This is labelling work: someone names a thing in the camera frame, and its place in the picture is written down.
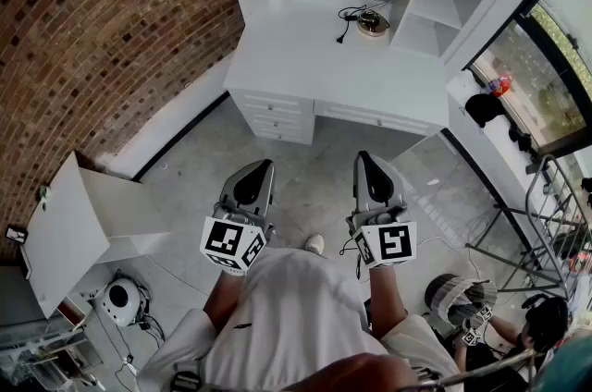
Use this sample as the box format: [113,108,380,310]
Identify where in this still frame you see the teal cap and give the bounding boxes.
[531,334,592,392]

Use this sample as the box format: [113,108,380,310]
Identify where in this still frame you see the black lamp power cable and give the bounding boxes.
[336,4,371,44]

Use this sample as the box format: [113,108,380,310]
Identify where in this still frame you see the black framed window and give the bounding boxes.
[469,1,592,160]

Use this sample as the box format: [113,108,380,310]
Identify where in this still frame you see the person's left forearm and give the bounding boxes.
[203,272,247,335]

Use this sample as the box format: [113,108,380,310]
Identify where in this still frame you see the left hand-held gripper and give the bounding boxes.
[199,159,278,278]

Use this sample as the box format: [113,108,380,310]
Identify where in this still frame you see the striped woven basket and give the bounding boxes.
[424,273,499,329]

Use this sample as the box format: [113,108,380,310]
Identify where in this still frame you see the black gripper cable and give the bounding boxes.
[339,237,367,285]

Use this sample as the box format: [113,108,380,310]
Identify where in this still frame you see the black cloth item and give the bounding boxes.
[507,124,533,153]

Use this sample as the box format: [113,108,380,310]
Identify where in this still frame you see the white round appliance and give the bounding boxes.
[94,277,143,327]

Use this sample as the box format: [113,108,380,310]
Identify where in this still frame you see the person's right forearm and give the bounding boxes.
[368,264,411,340]

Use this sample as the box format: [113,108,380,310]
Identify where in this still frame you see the black appliance cables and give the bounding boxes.
[115,272,167,348]

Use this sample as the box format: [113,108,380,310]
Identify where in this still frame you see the black floor cable with adapter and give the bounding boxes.
[110,320,140,382]

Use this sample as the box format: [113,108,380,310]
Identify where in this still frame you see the grey metal rack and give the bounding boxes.
[464,153,592,300]

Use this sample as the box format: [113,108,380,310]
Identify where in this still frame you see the person's white shirt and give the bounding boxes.
[137,245,463,392]

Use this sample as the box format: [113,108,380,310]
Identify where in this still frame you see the black harness strap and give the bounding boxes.
[169,370,203,392]
[410,365,446,392]

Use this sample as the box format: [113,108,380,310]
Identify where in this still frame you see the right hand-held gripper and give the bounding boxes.
[345,150,418,270]

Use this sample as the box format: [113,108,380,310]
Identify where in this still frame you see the black cap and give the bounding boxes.
[464,92,508,130]

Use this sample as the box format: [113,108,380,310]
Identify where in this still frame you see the person's face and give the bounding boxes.
[281,351,417,392]

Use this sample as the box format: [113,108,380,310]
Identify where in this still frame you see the white side cabinet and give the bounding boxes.
[20,152,172,320]

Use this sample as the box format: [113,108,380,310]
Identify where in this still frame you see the white desk with drawers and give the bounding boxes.
[223,0,451,146]

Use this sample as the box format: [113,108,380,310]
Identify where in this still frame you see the small black framed display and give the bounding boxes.
[4,226,30,246]

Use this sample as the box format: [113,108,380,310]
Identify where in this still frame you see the red and blue packet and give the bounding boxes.
[485,75,513,98]

